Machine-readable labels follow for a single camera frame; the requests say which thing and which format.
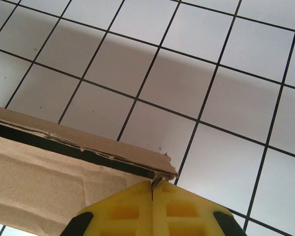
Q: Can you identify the brown cardboard paper box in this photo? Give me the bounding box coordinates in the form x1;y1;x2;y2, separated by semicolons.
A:
0;104;179;234

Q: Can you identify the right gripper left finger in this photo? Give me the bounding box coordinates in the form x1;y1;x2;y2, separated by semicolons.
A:
61;181;153;236

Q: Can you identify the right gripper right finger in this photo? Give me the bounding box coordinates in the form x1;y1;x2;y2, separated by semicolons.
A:
152;181;246;236

